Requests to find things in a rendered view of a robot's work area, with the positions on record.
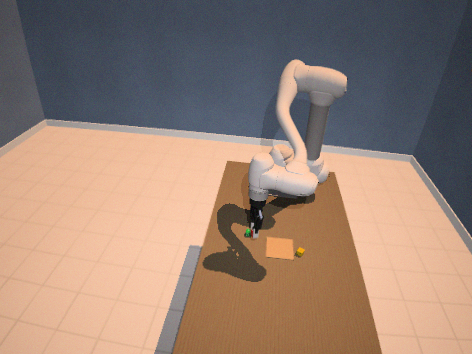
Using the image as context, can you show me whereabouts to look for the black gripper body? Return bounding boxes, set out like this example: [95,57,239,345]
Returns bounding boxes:
[249,198,266,215]

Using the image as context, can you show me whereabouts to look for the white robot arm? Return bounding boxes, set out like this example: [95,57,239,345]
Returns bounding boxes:
[248,60,347,201]

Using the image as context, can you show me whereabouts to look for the yellow die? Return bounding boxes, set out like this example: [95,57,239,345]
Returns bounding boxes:
[296,247,305,257]

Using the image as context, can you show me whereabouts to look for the tan flat mat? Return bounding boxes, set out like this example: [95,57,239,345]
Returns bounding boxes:
[266,237,294,260]

